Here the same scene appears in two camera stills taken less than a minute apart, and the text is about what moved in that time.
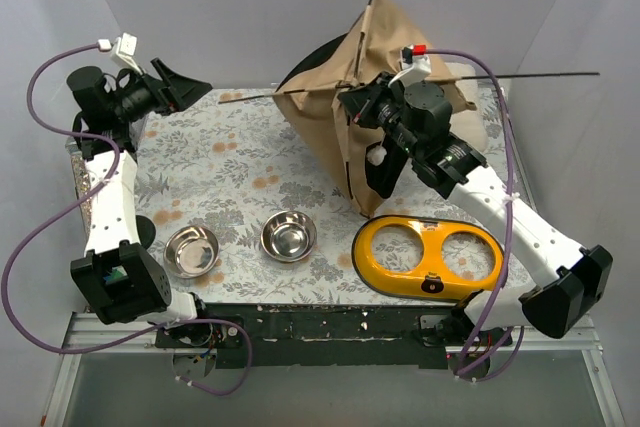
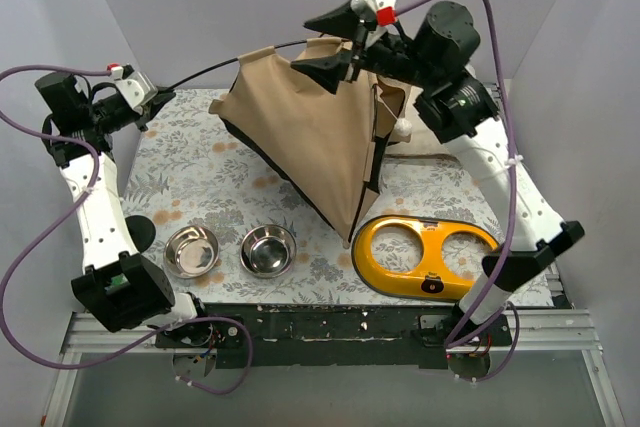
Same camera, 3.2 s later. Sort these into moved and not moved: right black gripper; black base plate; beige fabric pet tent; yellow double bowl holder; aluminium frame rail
Moved: beige fabric pet tent; right black gripper
Not moved: yellow double bowl holder; black base plate; aluminium frame rail
